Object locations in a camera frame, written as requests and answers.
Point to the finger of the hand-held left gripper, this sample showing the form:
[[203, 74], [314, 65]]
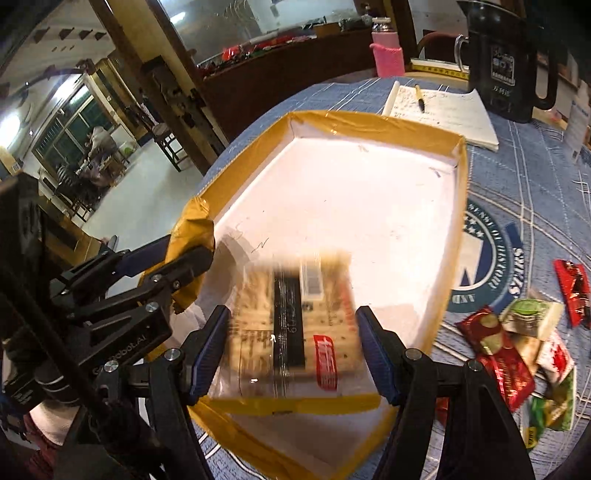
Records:
[[184, 265], [138, 259]]

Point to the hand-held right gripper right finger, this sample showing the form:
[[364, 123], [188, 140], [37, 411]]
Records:
[[376, 355]]

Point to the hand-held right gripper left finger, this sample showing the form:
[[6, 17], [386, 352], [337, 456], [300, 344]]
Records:
[[210, 353]]

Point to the beige cracker packet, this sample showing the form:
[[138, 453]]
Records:
[[295, 323]]

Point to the red snack packet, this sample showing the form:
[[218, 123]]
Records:
[[480, 328]]

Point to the large crinkled red packet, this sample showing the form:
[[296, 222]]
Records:
[[508, 376]]

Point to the yellow taped cardboard tray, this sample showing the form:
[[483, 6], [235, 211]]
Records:
[[360, 207]]

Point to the green white snack packet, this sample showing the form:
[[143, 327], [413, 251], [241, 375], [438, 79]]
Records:
[[531, 316]]

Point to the green yellow snack packet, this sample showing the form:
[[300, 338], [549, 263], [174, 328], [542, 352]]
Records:
[[530, 434]]

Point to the white red label packet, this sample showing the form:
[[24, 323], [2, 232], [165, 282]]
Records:
[[556, 357]]

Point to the small dark red packet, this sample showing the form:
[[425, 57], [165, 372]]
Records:
[[572, 288]]

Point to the person's left forearm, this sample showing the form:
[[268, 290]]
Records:
[[46, 427]]

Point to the dark wooden sideboard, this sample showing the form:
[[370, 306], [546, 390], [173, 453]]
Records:
[[286, 78]]

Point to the blue plaid tablecloth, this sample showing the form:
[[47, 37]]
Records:
[[521, 184]]

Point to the open white notebook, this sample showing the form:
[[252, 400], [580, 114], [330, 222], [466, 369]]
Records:
[[452, 115]]

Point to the yellow black pen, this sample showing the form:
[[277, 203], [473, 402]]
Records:
[[420, 99]]

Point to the yellow book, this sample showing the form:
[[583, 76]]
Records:
[[438, 68]]

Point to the pink sleeved bottle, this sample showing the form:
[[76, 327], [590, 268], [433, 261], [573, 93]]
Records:
[[387, 50]]

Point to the round back wooden chair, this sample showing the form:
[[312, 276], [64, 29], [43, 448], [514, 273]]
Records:
[[434, 41]]

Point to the black electric kettle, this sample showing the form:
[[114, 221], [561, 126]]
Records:
[[501, 55]]

